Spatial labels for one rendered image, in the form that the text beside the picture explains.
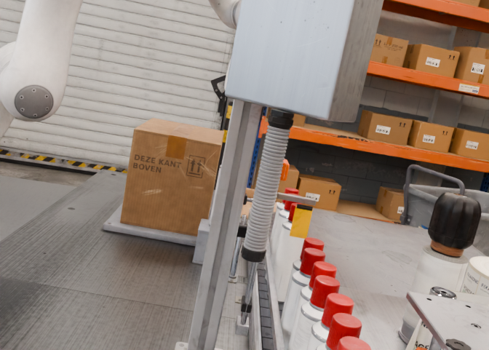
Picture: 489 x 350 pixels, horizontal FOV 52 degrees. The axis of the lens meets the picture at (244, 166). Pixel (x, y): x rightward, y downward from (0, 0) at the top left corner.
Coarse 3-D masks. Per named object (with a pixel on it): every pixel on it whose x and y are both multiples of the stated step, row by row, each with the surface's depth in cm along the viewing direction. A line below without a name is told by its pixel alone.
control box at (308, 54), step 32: (256, 0) 69; (288, 0) 66; (320, 0) 64; (352, 0) 61; (256, 32) 69; (288, 32) 66; (320, 32) 64; (352, 32) 63; (256, 64) 69; (288, 64) 66; (320, 64) 64; (352, 64) 65; (256, 96) 70; (288, 96) 67; (320, 96) 64; (352, 96) 68
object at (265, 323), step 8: (272, 216) 166; (272, 224) 157; (264, 264) 123; (264, 272) 118; (264, 280) 113; (264, 288) 109; (264, 296) 105; (264, 304) 102; (280, 304) 103; (264, 312) 98; (280, 312) 100; (264, 320) 95; (264, 328) 92; (264, 336) 89; (272, 336) 90; (264, 344) 87; (272, 344) 87
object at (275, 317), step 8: (272, 264) 101; (272, 272) 97; (272, 280) 93; (272, 288) 90; (272, 296) 87; (272, 304) 84; (272, 312) 81; (272, 320) 79; (280, 320) 79; (272, 328) 78; (280, 328) 76; (280, 336) 74; (280, 344) 72
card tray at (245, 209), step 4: (248, 188) 203; (248, 192) 203; (252, 192) 203; (248, 196) 204; (252, 196) 204; (276, 200) 204; (280, 200) 204; (248, 204) 192; (276, 204) 200; (244, 208) 186; (248, 208) 187; (244, 212) 181; (248, 212) 181
